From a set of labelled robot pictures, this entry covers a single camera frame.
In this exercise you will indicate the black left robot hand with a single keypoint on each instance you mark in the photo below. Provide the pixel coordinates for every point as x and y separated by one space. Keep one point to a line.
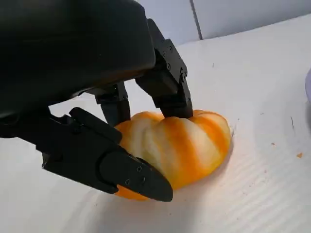
73 48

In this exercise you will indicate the orange and white bread roll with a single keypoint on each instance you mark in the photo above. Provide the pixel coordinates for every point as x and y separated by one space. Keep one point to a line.
194 145

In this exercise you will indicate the lilac plate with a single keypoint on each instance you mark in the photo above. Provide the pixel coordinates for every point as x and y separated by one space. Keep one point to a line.
309 87

